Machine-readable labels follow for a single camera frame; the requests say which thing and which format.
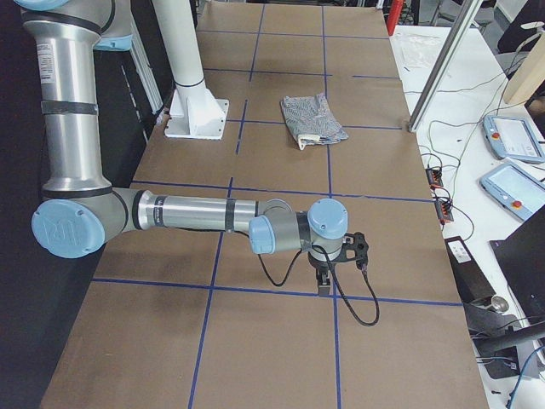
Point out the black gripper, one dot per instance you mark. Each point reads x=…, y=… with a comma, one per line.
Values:
x=319, y=267

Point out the navy white striped polo shirt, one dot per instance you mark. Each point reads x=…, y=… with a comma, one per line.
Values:
x=310, y=121

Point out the black box with label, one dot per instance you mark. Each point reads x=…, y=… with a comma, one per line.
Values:
x=471, y=283

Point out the black computer monitor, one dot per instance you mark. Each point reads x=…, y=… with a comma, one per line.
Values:
x=521, y=259

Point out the near blue teach pendant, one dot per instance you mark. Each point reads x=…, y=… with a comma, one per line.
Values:
x=514, y=189

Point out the blue teach pendant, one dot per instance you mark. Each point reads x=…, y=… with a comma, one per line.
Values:
x=512, y=138
x=514, y=189

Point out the far blue teach pendant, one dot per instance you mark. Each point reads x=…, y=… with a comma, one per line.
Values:
x=512, y=138

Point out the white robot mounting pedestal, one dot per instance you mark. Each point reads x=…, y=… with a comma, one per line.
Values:
x=194, y=112

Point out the aluminium frame post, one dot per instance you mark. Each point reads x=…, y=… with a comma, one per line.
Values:
x=456, y=34

